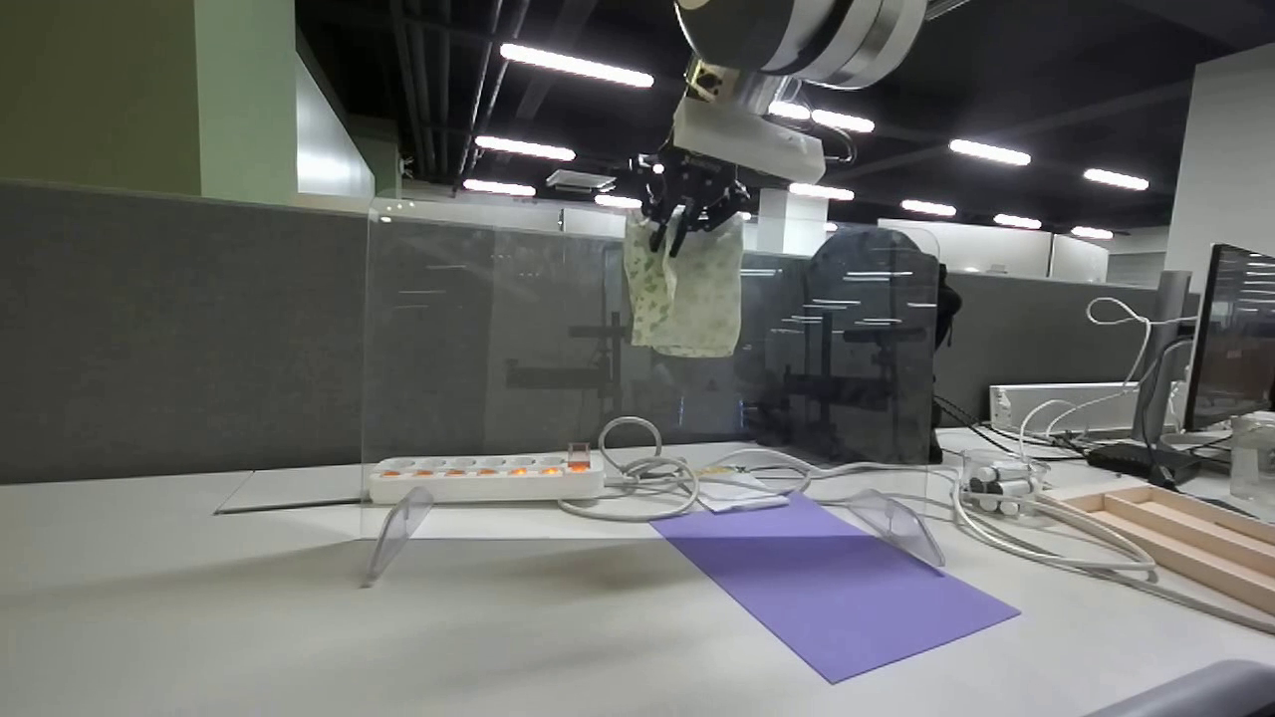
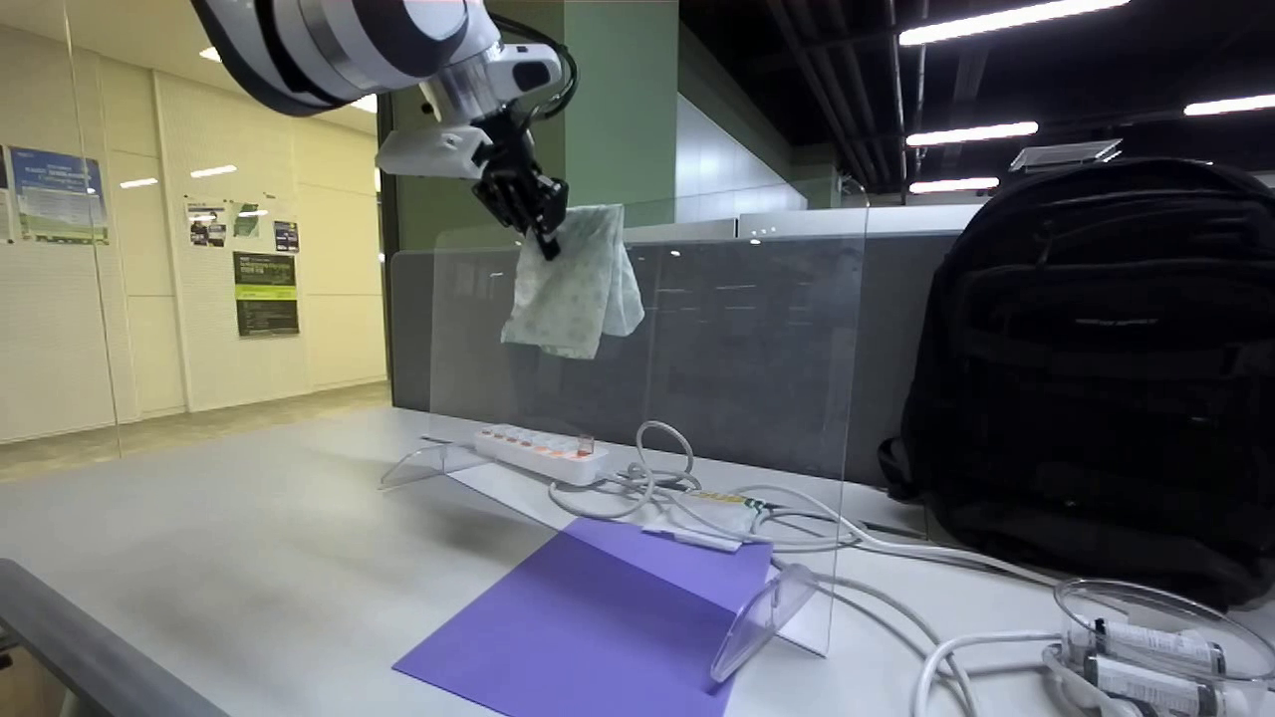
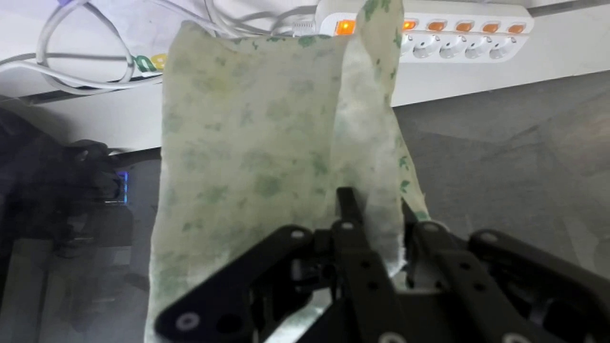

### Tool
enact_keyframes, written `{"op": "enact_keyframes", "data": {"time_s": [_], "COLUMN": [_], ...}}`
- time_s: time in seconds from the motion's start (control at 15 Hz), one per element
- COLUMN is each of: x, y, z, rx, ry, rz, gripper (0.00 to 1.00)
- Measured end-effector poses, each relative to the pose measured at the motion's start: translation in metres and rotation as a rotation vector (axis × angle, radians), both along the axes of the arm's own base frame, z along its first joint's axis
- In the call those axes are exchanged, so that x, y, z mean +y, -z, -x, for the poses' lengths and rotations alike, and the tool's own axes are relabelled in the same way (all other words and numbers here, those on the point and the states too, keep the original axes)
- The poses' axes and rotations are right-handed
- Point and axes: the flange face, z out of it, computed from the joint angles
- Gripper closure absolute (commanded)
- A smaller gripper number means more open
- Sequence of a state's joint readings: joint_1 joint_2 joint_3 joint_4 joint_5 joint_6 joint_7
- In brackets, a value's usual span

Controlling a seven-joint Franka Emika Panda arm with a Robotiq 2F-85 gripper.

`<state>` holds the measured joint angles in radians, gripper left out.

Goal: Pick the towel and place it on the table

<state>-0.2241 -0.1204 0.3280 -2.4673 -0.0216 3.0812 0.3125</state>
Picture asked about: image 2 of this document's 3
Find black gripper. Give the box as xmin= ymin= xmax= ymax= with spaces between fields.
xmin=466 ymin=104 xmax=575 ymax=264

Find pale patterned towel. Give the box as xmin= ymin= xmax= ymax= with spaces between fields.
xmin=499 ymin=201 xmax=651 ymax=363

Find green pillar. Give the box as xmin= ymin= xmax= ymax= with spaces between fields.
xmin=376 ymin=0 xmax=682 ymax=254

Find white power strip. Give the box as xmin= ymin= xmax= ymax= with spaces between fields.
xmin=466 ymin=422 xmax=609 ymax=491

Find grey desk partition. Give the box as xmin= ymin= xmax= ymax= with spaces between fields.
xmin=384 ymin=201 xmax=989 ymax=491

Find transparent acrylic panel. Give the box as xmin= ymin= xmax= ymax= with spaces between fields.
xmin=423 ymin=197 xmax=875 ymax=661

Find clear acrylic stand foot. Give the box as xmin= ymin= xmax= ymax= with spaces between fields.
xmin=378 ymin=435 xmax=470 ymax=491
xmin=706 ymin=560 xmax=821 ymax=691

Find purple paper sheet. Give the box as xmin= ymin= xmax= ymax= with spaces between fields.
xmin=389 ymin=516 xmax=778 ymax=717

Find long ceiling tube light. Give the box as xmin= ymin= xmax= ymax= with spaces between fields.
xmin=895 ymin=0 xmax=1137 ymax=50
xmin=906 ymin=173 xmax=1004 ymax=197
xmin=1178 ymin=91 xmax=1275 ymax=124
xmin=906 ymin=119 xmax=1042 ymax=152

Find black backpack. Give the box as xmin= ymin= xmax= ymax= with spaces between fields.
xmin=875 ymin=145 xmax=1275 ymax=614

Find white power adapter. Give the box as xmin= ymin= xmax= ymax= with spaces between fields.
xmin=1034 ymin=643 xmax=1275 ymax=717
xmin=1065 ymin=614 xmax=1232 ymax=678

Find dark green wall sign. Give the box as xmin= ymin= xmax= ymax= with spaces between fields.
xmin=234 ymin=295 xmax=301 ymax=343
xmin=230 ymin=246 xmax=301 ymax=295

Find tangled thin white cables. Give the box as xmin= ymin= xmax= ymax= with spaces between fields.
xmin=540 ymin=419 xmax=872 ymax=560

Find blue wall poster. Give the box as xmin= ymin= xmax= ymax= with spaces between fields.
xmin=5 ymin=141 xmax=111 ymax=252

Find thick white cable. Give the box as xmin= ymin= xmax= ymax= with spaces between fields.
xmin=906 ymin=625 xmax=1066 ymax=717

